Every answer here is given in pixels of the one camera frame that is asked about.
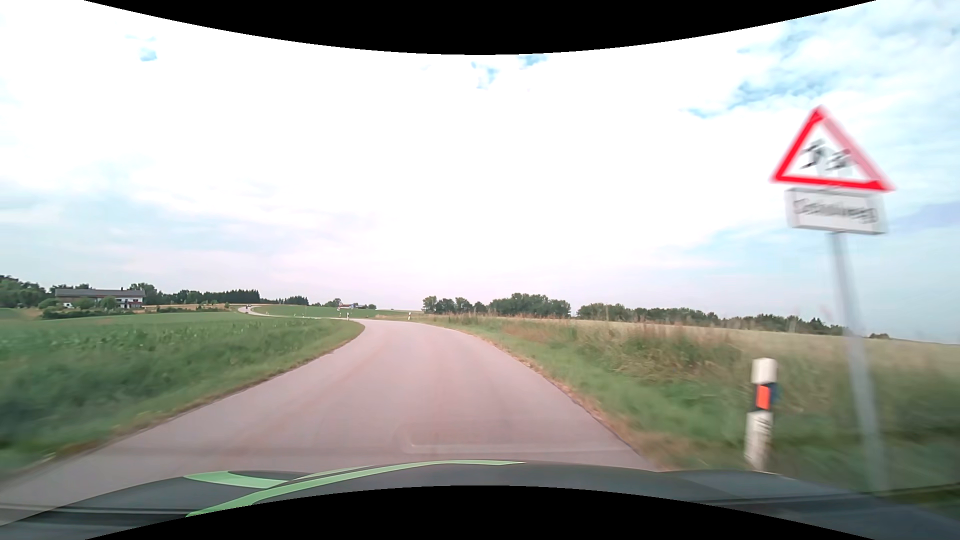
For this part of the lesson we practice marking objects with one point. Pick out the grey asphalt road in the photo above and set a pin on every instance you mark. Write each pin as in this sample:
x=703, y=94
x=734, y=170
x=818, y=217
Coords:
x=405, y=390

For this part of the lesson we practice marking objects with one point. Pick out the row of trees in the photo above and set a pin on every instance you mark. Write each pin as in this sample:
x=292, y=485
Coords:
x=637, y=310
x=202, y=296

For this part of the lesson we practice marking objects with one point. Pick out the car's own bonnet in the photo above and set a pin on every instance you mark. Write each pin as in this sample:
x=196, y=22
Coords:
x=465, y=476

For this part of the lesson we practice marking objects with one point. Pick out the grass verge and dry field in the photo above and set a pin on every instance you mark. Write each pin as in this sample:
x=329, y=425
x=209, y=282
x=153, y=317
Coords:
x=712, y=375

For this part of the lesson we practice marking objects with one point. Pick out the triangular warning road sign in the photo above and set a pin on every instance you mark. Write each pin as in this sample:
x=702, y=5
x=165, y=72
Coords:
x=831, y=169

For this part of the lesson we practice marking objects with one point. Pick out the farm building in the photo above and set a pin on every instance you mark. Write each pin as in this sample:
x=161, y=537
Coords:
x=101, y=297

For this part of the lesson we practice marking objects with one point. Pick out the green field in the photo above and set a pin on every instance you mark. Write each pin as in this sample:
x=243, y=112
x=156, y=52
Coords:
x=112, y=367

